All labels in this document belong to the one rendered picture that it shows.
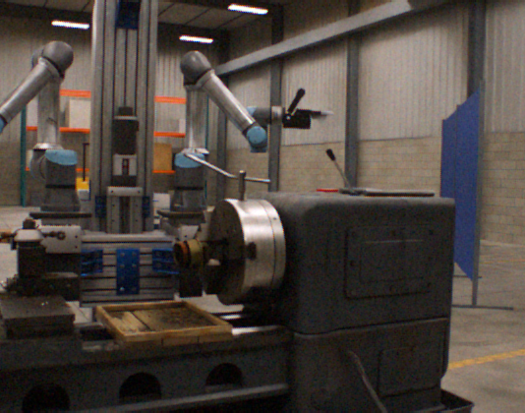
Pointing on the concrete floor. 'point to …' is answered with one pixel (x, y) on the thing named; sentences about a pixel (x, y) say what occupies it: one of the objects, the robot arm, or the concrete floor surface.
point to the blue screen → (465, 184)
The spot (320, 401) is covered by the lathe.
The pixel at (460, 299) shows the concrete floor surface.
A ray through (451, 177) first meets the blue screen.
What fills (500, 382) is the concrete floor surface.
